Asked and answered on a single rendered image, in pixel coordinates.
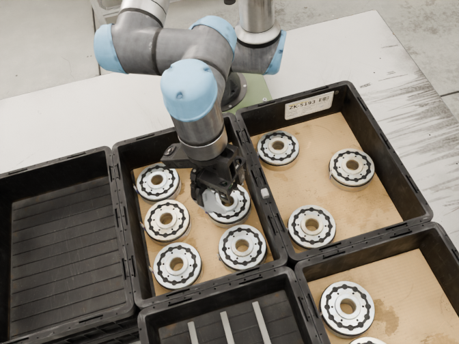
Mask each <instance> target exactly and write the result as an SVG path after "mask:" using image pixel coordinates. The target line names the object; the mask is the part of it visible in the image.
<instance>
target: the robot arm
mask: <svg viewBox="0 0 459 344"><path fill-rule="evenodd" d="M169 3H170V0H122V4H121V7H120V11H119V14H118V18H117V21H116V24H113V23H110V24H109V25H101V26H100V28H99V29H98V30H97V31H96V33H95V36H94V54H95V57H96V61H97V62H98V64H99V65H100V66H101V68H103V69H104V70H107V71H112V72H117V73H122V74H143V75H152V76H162V77H161V82H160V86H161V92H162V95H163V102H164V105H165V108H166V109H167V111H168V113H169V114H170V117H171V120H172V122H173V124H174V127H175V129H176V132H177V134H178V138H179V140H180V143H174V144H171V146H169V147H168V148H167V149H166V151H165V153H164V155H163V157H162V158H161V162H162V163H163V164H164V165H165V166H166V167H167V168H168V169H190V168H192V170H191V174H190V180H191V184H190V187H191V198H192V200H194V202H196V204H198V206H199V207H200V208H201V209H203V210H204V211H206V212H208V213H211V214H212V213H213V212H217V213H220V214H226V213H227V212H226V209H225V208H224V207H223V206H222V205H221V204H220V203H218V202H217V199H216V196H215V194H214V193H213V192H212V191H211V190H213V191H215V192H216V193H218V195H219V198H220V200H222V201H224V202H226V203H229V204H231V203H232V202H231V200H230V195H231V193H232V191H234V190H235V188H236V187H237V186H238V185H240V186H243V185H244V184H243V182H244V180H245V175H249V170H248V166H247V159H245V158H242V157H240V156H237V154H238V147H236V146H234V145H231V144H229V143H227V133H226V129H225V124H224V120H223V114H222V110H221V106H224V105H226V104H229V103H230V102H232V101H233V100H234V99H235V98H236V97H237V96H238V94H239V93H240V88H241V85H240V78H239V76H238V74H237V72H239V73H248V74H261V75H263V76H264V75H275V74H277V73H278V72H279V69H280V66H281V60H282V55H283V49H284V45H285V41H286V34H287V32H286V31H284V30H283V29H281V27H280V23H279V21H278V20H277V19H276V18H275V0H238V7H239V15H240V20H239V21H238V22H237V23H236V26H235V27H232V26H231V25H230V24H229V23H228V22H227V21H226V20H224V19H223V18H220V17H218V16H205V17H203V18H200V19H199V20H198V21H197V22H196V23H193V24H192V25H191V26H190V27H189V29H173V28H163V27H164V24H165V19H166V16H167V11H168V8H169ZM238 162H241V164H239V163H238ZM243 165H245V169H246V170H244V169H243ZM226 195H227V199H226V198H225V197H226ZM222 196H224V197H222Z"/></svg>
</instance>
